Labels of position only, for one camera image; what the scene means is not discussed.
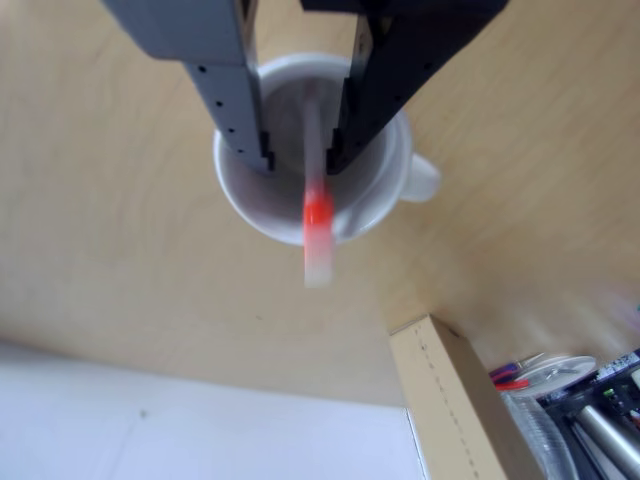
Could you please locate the white pen with red cap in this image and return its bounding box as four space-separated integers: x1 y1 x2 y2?
301 82 336 290

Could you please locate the clear plastic cup stack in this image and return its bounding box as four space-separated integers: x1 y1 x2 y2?
502 392 581 480

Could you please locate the white mug with pink logo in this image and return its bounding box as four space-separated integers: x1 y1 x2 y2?
212 51 443 247

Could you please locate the brown cardboard box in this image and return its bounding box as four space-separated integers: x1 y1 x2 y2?
388 313 544 480

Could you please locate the silver metal tube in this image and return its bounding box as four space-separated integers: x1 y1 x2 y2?
569 402 640 480

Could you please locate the red handled tool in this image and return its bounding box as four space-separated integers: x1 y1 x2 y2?
492 377 531 394

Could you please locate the white wire spool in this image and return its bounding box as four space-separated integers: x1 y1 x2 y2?
499 352 599 396

